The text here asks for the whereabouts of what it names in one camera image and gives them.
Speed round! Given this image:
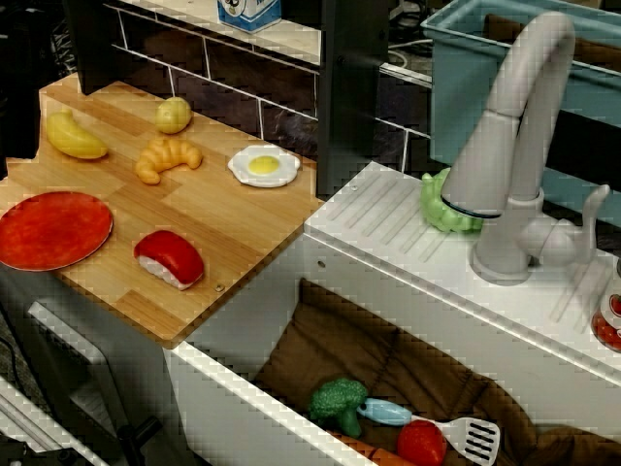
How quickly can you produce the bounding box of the red tuna nigiri sushi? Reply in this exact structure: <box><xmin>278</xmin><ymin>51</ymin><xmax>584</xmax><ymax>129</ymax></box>
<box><xmin>133</xmin><ymin>229</ymin><xmax>206</xmax><ymax>291</ymax></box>

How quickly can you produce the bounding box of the red round plate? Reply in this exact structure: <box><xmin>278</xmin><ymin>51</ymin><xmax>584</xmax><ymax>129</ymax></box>
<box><xmin>0</xmin><ymin>190</ymin><xmax>114</xmax><ymax>273</ymax></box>

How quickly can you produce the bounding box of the toy fried egg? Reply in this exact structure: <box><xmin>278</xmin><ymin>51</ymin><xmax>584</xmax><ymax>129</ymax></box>
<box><xmin>227</xmin><ymin>144</ymin><xmax>302</xmax><ymax>188</ymax></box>

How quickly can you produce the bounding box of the white toy sink unit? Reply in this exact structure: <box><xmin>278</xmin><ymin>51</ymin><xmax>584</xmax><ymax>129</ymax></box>
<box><xmin>163</xmin><ymin>161</ymin><xmax>621</xmax><ymax>466</ymax></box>

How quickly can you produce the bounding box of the brown quilted cloth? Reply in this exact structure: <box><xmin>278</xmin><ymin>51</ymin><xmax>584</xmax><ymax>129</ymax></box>
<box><xmin>253</xmin><ymin>278</ymin><xmax>621</xmax><ymax>466</ymax></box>

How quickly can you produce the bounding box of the green toy lettuce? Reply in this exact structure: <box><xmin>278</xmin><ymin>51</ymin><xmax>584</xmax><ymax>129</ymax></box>
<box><xmin>419</xmin><ymin>168</ymin><xmax>485</xmax><ymax>236</ymax></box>

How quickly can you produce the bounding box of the orange toy croissant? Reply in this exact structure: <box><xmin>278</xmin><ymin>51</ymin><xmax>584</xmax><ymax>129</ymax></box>
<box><xmin>134</xmin><ymin>136</ymin><xmax>204</xmax><ymax>185</ymax></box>

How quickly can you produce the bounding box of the green toy broccoli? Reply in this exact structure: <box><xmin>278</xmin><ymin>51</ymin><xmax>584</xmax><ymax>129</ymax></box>
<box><xmin>308</xmin><ymin>378</ymin><xmax>370</xmax><ymax>439</ymax></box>

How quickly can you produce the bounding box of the dark tiled backsplash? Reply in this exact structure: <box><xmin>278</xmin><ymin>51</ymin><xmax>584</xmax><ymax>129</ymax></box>
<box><xmin>109</xmin><ymin>4</ymin><xmax>433</xmax><ymax>174</ymax></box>

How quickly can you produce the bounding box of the yellow toy potato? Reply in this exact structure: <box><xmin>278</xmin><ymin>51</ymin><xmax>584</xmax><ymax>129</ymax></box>
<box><xmin>154</xmin><ymin>96</ymin><xmax>193</xmax><ymax>135</ymax></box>

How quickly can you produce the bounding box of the light wooden shelf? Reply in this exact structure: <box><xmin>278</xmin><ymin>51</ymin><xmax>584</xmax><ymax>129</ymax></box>
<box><xmin>104</xmin><ymin>0</ymin><xmax>324</xmax><ymax>75</ymax></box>

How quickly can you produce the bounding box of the teal plastic bin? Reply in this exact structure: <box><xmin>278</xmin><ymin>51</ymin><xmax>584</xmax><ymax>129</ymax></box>
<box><xmin>419</xmin><ymin>0</ymin><xmax>621</xmax><ymax>225</ymax></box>

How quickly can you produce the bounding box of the grey toy faucet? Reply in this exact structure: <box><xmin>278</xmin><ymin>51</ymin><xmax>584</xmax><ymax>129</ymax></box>
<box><xmin>439</xmin><ymin>10</ymin><xmax>612</xmax><ymax>286</ymax></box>

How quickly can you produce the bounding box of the blue white milk carton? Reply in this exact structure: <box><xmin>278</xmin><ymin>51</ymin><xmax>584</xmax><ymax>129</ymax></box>
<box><xmin>216</xmin><ymin>0</ymin><xmax>282</xmax><ymax>34</ymax></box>

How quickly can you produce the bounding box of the orange toy carrot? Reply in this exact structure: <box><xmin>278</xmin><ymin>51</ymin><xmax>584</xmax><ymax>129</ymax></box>
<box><xmin>323</xmin><ymin>428</ymin><xmax>419</xmax><ymax>466</ymax></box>

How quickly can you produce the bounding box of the red toy tomato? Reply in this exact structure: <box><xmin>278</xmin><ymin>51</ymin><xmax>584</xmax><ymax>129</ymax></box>
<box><xmin>396</xmin><ymin>419</ymin><xmax>448</xmax><ymax>466</ymax></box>

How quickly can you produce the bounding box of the yellow toy banana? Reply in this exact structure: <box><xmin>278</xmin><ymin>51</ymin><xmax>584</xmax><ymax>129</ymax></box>
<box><xmin>46</xmin><ymin>108</ymin><xmax>110</xmax><ymax>160</ymax></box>

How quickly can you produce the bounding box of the black knob lever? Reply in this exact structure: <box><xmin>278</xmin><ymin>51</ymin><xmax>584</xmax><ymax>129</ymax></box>
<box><xmin>117</xmin><ymin>415</ymin><xmax>164</xmax><ymax>466</ymax></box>

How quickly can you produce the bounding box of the tomato print can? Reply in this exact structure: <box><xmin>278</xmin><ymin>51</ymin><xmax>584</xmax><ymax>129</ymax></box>
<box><xmin>590</xmin><ymin>256</ymin><xmax>621</xmax><ymax>353</ymax></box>

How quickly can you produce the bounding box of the black vertical post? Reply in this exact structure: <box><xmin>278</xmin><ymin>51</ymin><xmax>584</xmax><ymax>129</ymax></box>
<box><xmin>315</xmin><ymin>0</ymin><xmax>392</xmax><ymax>201</ymax></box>

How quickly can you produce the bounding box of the white cable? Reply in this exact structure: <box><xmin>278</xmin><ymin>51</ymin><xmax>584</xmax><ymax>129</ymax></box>
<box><xmin>386</xmin><ymin>38</ymin><xmax>434</xmax><ymax>68</ymax></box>

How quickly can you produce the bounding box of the blue handled white spatula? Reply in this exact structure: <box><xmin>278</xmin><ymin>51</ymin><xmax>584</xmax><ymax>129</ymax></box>
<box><xmin>357</xmin><ymin>397</ymin><xmax>502</xmax><ymax>466</ymax></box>

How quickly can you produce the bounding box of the grey oven door handle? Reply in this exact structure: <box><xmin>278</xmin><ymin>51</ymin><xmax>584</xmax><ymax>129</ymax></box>
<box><xmin>26</xmin><ymin>299</ymin><xmax>123</xmax><ymax>389</ymax></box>

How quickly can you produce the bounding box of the white metal rail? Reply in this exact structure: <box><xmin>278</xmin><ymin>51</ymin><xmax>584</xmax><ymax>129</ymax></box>
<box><xmin>0</xmin><ymin>377</ymin><xmax>96</xmax><ymax>466</ymax></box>

